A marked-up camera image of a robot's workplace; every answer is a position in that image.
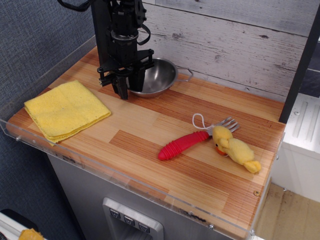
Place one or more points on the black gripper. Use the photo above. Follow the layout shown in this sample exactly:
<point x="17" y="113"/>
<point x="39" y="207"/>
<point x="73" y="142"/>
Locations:
<point x="130" y="63"/>

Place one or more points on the silver two-handled metal pan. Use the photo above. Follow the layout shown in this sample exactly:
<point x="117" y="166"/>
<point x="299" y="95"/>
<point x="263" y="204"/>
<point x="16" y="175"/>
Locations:
<point x="159" y="78"/>

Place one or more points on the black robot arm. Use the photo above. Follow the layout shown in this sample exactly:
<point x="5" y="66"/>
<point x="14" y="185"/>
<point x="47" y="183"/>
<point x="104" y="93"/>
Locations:
<point x="116" y="24"/>

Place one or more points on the folded yellow rag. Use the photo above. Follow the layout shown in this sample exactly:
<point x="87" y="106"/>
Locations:
<point x="65" y="111"/>

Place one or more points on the grey toy cabinet front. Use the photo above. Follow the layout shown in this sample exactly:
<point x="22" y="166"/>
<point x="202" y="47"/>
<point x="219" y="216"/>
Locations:
<point x="86" y="192"/>

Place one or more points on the yellow plush duck toy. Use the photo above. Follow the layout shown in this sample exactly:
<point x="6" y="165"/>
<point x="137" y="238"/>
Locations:
<point x="236" y="149"/>

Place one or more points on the silver dispenser button panel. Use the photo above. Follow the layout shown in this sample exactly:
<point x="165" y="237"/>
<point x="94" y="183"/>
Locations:
<point x="131" y="221"/>

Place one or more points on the yellow object bottom left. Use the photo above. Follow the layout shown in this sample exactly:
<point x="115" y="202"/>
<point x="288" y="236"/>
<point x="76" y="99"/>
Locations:
<point x="30" y="234"/>

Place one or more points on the white ridged side unit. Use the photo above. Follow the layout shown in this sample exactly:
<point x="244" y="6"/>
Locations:
<point x="297" y="164"/>

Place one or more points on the black left vertical post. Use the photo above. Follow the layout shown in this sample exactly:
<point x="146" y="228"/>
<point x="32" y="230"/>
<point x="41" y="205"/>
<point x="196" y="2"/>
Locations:
<point x="102" y="20"/>

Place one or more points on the black vertical post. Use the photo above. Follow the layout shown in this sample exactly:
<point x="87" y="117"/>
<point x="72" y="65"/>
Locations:
<point x="102" y="20"/>
<point x="304" y="62"/>

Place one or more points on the red-handled metal fork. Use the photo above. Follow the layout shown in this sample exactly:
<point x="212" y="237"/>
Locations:
<point x="177" y="146"/>

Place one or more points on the clear acrylic guard rail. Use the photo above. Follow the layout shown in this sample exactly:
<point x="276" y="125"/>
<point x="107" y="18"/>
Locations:
<point x="199" y="184"/>

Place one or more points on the black right vertical post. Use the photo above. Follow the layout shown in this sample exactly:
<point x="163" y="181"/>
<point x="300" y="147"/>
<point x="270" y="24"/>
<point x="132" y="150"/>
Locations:
<point x="304" y="62"/>

